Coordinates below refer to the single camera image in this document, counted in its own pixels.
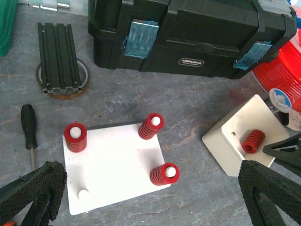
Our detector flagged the white peg base plate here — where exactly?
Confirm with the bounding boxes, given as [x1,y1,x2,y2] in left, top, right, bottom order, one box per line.
[63,123,169,215]

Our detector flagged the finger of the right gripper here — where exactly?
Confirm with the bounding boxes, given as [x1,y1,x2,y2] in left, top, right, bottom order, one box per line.
[263,134,301,176]

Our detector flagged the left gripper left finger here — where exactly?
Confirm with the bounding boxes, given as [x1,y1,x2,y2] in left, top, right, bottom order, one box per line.
[0,161,67,226]

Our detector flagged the red filament spool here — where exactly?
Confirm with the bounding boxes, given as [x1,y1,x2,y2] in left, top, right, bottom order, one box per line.
[251,7,301,131]

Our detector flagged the white parts tray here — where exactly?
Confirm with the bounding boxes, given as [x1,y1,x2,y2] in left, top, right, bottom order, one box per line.
[202,94,289,177]

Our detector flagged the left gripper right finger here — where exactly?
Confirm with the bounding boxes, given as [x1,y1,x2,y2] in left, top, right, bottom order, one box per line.
[238,160,301,226]

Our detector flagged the green plastic case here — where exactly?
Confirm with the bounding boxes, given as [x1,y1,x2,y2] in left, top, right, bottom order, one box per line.
[0,0,18,57]

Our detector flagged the large red spring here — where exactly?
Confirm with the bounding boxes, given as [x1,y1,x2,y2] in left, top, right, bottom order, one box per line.
[138,113,165,140]
[63,122,87,153]

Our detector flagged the brown tape roll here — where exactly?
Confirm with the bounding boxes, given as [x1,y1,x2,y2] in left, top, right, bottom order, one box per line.
[35,58,91,100]

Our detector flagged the black aluminium extrusion piece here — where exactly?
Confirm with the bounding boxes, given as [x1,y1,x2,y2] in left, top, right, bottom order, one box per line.
[37,23,83,94]

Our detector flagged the orange black pliers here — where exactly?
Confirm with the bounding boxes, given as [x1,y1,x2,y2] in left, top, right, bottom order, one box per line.
[3,221,16,226]

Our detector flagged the black handled screwdriver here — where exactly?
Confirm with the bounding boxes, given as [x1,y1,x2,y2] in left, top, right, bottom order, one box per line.
[21,104,38,170]

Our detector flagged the black toolbox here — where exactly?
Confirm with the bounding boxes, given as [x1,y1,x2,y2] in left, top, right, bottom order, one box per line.
[88,0,297,79]

